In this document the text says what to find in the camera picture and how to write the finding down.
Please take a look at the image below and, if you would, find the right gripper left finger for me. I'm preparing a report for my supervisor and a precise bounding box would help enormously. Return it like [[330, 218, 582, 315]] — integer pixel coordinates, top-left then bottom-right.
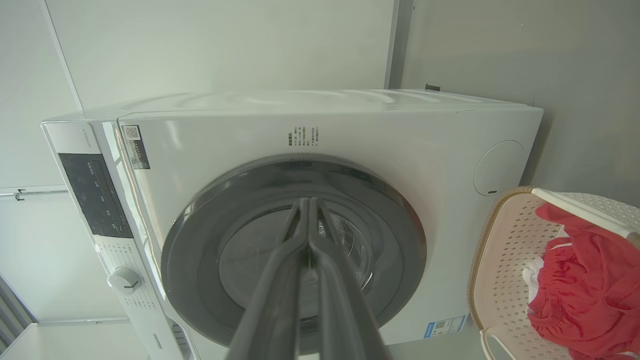
[[225, 197, 321, 360]]

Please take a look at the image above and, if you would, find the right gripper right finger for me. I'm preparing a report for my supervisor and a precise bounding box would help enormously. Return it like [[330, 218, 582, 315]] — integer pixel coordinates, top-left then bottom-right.
[[310, 197, 392, 360]]

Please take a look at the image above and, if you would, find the pink perforated laundry basket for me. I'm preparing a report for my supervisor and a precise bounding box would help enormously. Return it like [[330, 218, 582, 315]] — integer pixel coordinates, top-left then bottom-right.
[[467, 186, 640, 360]]

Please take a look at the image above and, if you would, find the black round washer door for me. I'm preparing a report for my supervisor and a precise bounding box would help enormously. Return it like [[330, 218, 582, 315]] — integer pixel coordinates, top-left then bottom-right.
[[161, 154, 427, 356]]

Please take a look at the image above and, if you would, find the blue energy label sticker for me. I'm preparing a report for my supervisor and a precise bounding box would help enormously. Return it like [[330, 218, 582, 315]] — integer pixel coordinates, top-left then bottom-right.
[[424, 315, 468, 339]]

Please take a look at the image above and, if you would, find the white washer control knob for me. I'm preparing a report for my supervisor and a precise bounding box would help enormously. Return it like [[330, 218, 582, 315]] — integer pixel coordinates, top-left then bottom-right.
[[107, 266, 142, 296]]

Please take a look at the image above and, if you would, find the small printed text sticker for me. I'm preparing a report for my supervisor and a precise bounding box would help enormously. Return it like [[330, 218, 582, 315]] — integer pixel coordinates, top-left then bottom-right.
[[288, 127, 319, 148]]

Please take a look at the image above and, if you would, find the white front-load washing machine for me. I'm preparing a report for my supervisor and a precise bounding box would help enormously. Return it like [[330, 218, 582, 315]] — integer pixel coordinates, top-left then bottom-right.
[[41, 89, 545, 360]]

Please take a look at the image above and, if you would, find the white garment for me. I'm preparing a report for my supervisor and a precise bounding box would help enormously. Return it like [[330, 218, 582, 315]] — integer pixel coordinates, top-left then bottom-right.
[[522, 227, 571, 301]]

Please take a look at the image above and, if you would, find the dark QR code sticker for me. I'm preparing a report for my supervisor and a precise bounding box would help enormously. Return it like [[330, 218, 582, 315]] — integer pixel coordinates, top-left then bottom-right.
[[121, 125, 151, 171]]

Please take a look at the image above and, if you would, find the black washer control display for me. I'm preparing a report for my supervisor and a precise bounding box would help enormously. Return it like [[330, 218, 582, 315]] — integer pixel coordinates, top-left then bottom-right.
[[58, 152, 133, 238]]

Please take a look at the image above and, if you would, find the round white filter cover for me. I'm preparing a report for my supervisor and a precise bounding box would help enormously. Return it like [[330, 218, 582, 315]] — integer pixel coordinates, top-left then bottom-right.
[[473, 140, 526, 197]]

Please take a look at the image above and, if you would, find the red garment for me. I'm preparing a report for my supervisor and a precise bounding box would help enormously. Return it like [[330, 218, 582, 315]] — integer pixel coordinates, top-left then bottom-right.
[[527, 202, 640, 360]]

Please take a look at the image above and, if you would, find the white partition panel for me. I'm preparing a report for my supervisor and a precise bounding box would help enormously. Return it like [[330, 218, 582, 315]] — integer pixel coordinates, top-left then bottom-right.
[[45, 0, 401, 111]]

